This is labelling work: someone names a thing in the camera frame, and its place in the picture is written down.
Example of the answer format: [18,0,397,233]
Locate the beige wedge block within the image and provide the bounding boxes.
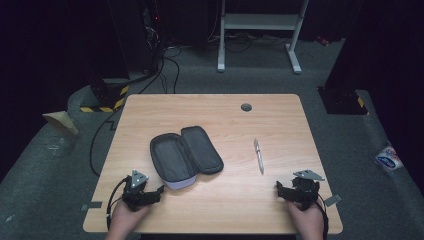
[41,110,80,136]

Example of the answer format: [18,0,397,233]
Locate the person's right hand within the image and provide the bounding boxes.
[285,199,325,240]

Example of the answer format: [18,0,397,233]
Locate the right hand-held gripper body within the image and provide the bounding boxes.
[288,169,326,211]

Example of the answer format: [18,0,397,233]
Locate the grey tape strip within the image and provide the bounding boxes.
[323,193,344,207]
[80,200,104,212]

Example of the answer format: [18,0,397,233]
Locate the white metal stand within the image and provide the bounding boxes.
[216,0,310,75]

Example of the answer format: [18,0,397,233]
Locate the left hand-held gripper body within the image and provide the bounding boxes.
[121,169,155,213]

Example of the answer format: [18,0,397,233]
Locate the bundle of dark floor cables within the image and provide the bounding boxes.
[206,31,294,54]

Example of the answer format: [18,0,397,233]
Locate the black floor cable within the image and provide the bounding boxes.
[88,49,183,178]

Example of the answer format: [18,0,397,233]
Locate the person's left hand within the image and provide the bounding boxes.
[105,199,152,240]

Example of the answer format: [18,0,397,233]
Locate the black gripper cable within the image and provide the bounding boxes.
[105,176,130,231]
[313,194,330,240]

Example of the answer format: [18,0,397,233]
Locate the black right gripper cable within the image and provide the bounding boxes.
[313,194,330,240]

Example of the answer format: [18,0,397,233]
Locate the black yellow striped stand base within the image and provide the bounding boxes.
[317,85,370,116]
[79,78,131,114]

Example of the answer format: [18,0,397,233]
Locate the dark grey pencil case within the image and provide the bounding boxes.
[149,125,225,191]

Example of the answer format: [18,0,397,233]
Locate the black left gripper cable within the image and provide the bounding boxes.
[105,176,130,231]

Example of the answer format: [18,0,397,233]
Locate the white blue tissue packet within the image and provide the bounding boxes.
[374,145,405,173]

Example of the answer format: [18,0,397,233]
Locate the silver pen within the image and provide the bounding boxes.
[253,138,266,176]

